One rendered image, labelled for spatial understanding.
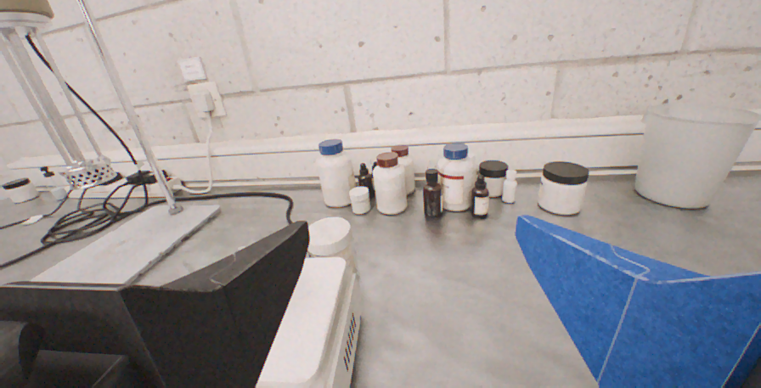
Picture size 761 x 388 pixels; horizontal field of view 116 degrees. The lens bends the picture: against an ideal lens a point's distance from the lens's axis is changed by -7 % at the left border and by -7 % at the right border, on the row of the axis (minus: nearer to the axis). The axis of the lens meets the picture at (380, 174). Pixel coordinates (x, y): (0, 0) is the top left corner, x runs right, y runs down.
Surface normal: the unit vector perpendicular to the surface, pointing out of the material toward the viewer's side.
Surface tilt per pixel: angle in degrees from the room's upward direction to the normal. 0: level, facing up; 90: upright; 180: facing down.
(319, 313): 0
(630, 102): 90
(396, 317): 0
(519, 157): 90
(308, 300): 0
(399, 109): 90
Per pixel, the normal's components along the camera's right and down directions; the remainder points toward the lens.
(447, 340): -0.11, -0.91
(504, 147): -0.15, 0.42
